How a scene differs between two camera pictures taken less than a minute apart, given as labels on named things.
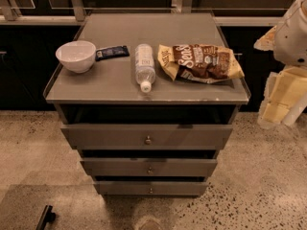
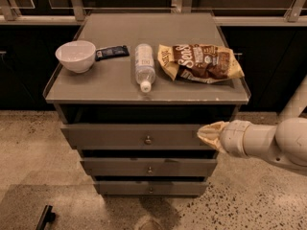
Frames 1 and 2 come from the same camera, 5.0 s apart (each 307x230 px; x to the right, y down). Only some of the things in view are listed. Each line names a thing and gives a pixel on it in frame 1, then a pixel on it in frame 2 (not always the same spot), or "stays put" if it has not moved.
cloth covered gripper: (292, 40) → (236, 137)
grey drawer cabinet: (148, 99) stays put
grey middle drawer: (149, 167) stays put
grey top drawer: (145, 137) stays put
